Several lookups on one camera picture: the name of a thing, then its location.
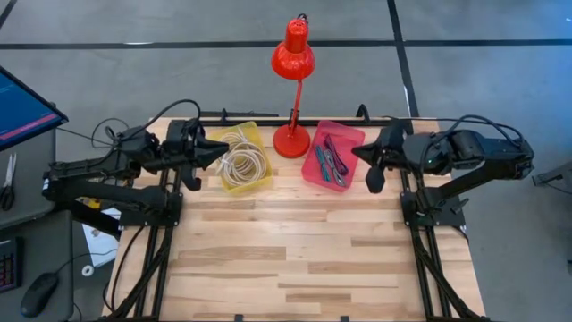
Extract black computer mouse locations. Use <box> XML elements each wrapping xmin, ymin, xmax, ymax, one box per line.
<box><xmin>20</xmin><ymin>271</ymin><xmax>60</xmax><ymax>318</ymax></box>

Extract yellow plastic bin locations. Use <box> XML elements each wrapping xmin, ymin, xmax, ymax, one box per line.
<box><xmin>206</xmin><ymin>120</ymin><xmax>274</xmax><ymax>197</ymax></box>

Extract pink plastic bin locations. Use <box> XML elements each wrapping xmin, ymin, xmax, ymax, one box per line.
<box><xmin>300</xmin><ymin>119</ymin><xmax>366</xmax><ymax>193</ymax></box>

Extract red desk lamp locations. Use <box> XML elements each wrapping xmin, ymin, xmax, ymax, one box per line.
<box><xmin>271</xmin><ymin>13</ymin><xmax>316</xmax><ymax>160</ymax></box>

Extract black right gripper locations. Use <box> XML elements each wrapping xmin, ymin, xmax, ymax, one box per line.
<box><xmin>351</xmin><ymin>123</ymin><xmax>410</xmax><ymax>195</ymax></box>

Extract purple braided USB cable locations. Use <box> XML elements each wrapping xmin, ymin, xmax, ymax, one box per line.
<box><xmin>322</xmin><ymin>133</ymin><xmax>350</xmax><ymax>176</ymax></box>

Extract white paper sheet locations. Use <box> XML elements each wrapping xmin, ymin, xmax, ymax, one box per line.
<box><xmin>82</xmin><ymin>208</ymin><xmax>121</xmax><ymax>268</ymax></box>

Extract black-handled scissors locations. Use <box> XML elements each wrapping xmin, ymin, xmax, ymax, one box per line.
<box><xmin>0</xmin><ymin>152</ymin><xmax>18</xmax><ymax>212</ymax></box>

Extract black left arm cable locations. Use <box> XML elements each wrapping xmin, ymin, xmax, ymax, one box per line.
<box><xmin>91</xmin><ymin>98</ymin><xmax>202</xmax><ymax>151</ymax></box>

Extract black keyboard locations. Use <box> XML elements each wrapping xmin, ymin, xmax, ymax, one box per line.
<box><xmin>0</xmin><ymin>236</ymin><xmax>23</xmax><ymax>294</ymax></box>

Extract grey side desk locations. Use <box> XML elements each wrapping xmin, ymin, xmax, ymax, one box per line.
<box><xmin>0</xmin><ymin>128</ymin><xmax>75</xmax><ymax>322</ymax></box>

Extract cream USB cable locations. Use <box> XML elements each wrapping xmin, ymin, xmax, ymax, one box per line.
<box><xmin>216</xmin><ymin>133</ymin><xmax>265</xmax><ymax>187</ymax></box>
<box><xmin>215</xmin><ymin>127</ymin><xmax>258</xmax><ymax>175</ymax></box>
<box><xmin>217</xmin><ymin>145</ymin><xmax>269</xmax><ymax>189</ymax></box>

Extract teal-black braided USB cable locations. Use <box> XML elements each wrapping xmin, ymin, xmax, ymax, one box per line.
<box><xmin>314</xmin><ymin>145</ymin><xmax>332</xmax><ymax>183</ymax></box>

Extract computer monitor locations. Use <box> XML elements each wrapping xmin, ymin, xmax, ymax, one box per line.
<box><xmin>0</xmin><ymin>65</ymin><xmax>70</xmax><ymax>153</ymax></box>

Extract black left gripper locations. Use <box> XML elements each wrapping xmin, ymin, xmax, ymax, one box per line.
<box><xmin>160</xmin><ymin>118</ymin><xmax>231</xmax><ymax>192</ymax></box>

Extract grey braided USB cable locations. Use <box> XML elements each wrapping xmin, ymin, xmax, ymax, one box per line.
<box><xmin>324</xmin><ymin>149</ymin><xmax>348</xmax><ymax>188</ymax></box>

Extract black table frame rail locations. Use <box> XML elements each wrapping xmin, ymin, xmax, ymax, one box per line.
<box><xmin>198</xmin><ymin>108</ymin><xmax>416</xmax><ymax>128</ymax></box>

